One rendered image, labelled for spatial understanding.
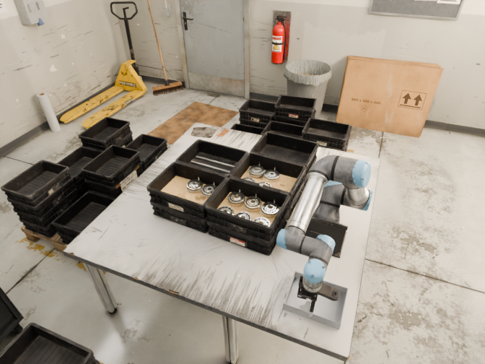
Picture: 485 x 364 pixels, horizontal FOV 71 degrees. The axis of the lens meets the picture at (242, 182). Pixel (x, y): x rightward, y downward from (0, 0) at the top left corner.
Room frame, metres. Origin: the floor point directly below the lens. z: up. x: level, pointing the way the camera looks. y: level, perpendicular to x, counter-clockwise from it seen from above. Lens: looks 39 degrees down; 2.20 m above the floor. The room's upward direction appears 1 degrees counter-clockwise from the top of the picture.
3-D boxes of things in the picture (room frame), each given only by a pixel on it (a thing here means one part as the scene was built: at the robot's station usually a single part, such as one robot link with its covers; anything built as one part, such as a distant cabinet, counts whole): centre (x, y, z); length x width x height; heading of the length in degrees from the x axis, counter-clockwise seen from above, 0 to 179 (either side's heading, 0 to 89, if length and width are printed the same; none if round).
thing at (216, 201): (1.42, -0.03, 0.87); 0.40 x 0.30 x 0.11; 64
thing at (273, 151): (1.96, -0.29, 0.87); 0.40 x 0.30 x 0.11; 64
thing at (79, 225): (1.95, 1.24, 0.26); 0.40 x 0.30 x 0.23; 157
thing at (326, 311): (0.93, -0.35, 0.73); 0.27 x 0.20 x 0.05; 67
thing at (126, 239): (1.71, -0.01, 0.35); 1.60 x 1.60 x 0.70; 67
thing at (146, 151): (2.70, 0.93, 0.31); 0.40 x 0.30 x 0.34; 157
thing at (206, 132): (2.57, 0.33, 0.71); 0.22 x 0.19 x 0.01; 67
